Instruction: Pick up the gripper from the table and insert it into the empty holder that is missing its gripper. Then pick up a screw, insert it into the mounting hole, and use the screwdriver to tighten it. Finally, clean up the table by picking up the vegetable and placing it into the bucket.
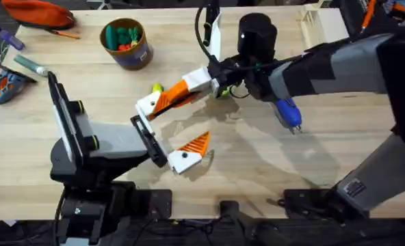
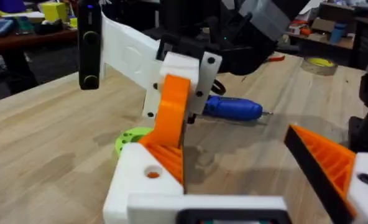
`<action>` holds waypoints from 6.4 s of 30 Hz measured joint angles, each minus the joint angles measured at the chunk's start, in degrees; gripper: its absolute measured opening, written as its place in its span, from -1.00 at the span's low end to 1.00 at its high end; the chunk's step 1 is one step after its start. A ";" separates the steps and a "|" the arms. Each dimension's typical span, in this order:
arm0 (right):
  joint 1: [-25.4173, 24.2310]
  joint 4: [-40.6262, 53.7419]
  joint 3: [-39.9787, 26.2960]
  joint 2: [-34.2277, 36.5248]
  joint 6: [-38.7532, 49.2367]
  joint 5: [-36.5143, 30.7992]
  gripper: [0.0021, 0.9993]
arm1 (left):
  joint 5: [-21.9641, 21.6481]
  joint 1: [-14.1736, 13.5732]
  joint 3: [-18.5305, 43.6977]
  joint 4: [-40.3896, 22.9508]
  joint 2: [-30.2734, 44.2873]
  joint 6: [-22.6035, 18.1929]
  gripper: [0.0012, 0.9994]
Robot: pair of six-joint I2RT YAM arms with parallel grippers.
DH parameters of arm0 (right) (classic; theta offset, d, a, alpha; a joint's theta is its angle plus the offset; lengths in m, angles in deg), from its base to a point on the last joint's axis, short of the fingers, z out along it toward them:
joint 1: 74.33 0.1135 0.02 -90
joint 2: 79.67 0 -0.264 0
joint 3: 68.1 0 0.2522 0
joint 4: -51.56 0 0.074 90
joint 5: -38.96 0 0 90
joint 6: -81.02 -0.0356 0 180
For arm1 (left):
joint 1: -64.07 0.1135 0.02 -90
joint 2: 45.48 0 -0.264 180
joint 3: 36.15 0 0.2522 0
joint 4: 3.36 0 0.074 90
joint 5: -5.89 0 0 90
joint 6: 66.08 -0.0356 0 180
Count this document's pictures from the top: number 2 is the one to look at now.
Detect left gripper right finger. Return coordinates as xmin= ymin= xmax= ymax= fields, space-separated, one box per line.
xmin=283 ymin=123 xmax=368 ymax=224

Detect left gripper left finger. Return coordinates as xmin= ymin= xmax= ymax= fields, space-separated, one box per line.
xmin=102 ymin=142 xmax=185 ymax=224

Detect orange ribbed wedge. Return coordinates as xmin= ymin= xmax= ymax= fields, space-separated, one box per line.
xmin=139 ymin=136 xmax=187 ymax=195

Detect blue electric screwdriver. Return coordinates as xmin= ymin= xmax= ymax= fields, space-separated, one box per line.
xmin=202 ymin=95 xmax=274 ymax=123

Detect green disc with holes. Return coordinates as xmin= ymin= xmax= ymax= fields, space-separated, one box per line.
xmin=114 ymin=126 xmax=154 ymax=158

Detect roll of tape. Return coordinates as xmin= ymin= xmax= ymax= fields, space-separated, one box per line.
xmin=300 ymin=57 xmax=339 ymax=77

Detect black right wrist plate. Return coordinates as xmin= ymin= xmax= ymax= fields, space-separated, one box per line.
xmin=77 ymin=0 xmax=103 ymax=91

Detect blue cylinder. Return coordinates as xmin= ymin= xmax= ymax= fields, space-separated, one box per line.
xmin=329 ymin=23 xmax=346 ymax=44

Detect cardboard box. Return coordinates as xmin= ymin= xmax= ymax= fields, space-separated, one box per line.
xmin=311 ymin=17 xmax=337 ymax=34

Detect yellow box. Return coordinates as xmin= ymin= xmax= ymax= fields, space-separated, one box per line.
xmin=40 ymin=2 xmax=69 ymax=23

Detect dark brown desk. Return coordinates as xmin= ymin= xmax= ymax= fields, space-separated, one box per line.
xmin=0 ymin=29 xmax=79 ymax=55

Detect orange-handled pliers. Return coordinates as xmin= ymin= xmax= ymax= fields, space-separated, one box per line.
xmin=264 ymin=54 xmax=286 ymax=63

